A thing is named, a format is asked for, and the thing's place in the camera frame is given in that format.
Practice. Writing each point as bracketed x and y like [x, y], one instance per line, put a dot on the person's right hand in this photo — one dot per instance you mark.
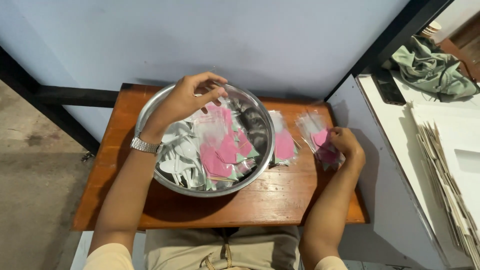
[348, 148]

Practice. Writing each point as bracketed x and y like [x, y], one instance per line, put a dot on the person's left hand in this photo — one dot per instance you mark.
[178, 101]

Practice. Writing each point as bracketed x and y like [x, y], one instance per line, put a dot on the clear packet with pink paper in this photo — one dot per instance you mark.
[210, 120]
[318, 138]
[284, 144]

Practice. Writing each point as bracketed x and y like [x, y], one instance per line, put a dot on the pile of white plastic spoons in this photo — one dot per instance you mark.
[180, 153]

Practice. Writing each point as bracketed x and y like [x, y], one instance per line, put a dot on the silver metal wristwatch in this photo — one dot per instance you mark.
[145, 144]

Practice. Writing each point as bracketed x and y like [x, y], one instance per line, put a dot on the pile of clear napkin packets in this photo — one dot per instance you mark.
[225, 153]

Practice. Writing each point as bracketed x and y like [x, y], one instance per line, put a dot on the black phone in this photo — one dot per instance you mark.
[388, 88]

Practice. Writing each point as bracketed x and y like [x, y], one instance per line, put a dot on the large steel bowl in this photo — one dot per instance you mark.
[258, 112]

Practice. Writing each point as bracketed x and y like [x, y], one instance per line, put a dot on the small brown wooden table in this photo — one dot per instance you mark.
[270, 202]

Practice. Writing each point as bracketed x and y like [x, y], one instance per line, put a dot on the stack of flat white cartons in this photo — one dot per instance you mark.
[450, 168]

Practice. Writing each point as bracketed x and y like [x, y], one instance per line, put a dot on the crumpled green cloth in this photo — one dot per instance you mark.
[431, 71]

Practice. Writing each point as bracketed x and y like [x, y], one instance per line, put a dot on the stack of paper cups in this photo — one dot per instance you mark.
[432, 28]

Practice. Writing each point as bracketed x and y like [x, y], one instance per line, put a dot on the beige trousers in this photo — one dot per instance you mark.
[180, 249]

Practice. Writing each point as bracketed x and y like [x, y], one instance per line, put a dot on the brown wooden furniture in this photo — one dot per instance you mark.
[467, 41]

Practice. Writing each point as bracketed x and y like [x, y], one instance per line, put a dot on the black metal frame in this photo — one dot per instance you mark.
[390, 45]
[56, 95]

